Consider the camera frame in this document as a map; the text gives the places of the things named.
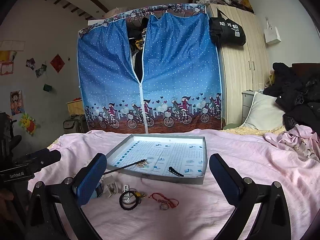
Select blue kids smartwatch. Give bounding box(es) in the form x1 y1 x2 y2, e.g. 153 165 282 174
91 183 104 198

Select beige claw hair clip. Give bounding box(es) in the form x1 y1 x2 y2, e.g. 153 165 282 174
102 176 121 198

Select gold jewelry cluster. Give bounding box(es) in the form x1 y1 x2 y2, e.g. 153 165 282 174
136 161 149 167

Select dark backpack on floor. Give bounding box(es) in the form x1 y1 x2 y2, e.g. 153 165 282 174
62 114 89 134

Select pink bed sheet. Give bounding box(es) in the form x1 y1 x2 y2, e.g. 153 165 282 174
28 129 319 239

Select white small hair clip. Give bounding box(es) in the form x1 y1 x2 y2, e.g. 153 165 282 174
122 184 131 204

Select yellow wooden box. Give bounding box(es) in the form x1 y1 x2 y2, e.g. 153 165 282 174
67 98 85 115

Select pink crumpled blanket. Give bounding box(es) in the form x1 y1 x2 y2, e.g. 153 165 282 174
263 124 319 162

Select white pillow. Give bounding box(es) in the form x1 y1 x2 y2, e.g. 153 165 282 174
241 92 285 131

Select grey shallow cardboard tray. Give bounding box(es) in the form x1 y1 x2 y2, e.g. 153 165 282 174
106 134 208 185

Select black hair clip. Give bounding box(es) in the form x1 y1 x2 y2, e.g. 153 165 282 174
168 166 184 177

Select black jacket pile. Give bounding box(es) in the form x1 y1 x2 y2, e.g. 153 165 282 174
263 62 319 134

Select grey bedside drawer cabinet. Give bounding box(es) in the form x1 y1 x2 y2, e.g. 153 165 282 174
242 90 255 122

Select wooden headboard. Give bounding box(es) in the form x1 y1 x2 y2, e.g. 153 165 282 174
291 63 320 80

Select light wooden wardrobe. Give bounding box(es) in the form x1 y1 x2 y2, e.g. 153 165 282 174
207 4 271 125

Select blue fabric wardrobe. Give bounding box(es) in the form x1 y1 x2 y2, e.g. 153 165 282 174
77 4 222 133

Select white paper gift bag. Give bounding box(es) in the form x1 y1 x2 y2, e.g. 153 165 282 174
264 17 281 45

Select black duffel bag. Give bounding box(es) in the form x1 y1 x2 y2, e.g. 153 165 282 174
209 9 246 46

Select clutter atop wooden wardrobe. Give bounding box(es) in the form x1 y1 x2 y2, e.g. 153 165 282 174
195 0 254 13

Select winnie pooh wall sticker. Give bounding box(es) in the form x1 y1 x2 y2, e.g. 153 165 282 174
18 113 37 136

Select cartoon boy wall poster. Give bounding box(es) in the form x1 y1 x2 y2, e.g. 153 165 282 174
10 90 24 115

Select black hair tie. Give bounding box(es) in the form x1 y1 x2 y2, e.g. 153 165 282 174
119 191 140 211

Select green wall hook ornament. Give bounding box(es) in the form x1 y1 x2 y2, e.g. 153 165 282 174
43 83 53 92

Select red string bracelet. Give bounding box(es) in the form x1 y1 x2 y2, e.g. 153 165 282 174
149 192 180 209

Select wall photo cards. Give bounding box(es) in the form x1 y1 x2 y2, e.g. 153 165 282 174
25 57 48 78

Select red diamond wall paper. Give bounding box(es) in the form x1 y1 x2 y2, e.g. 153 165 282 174
50 54 65 73

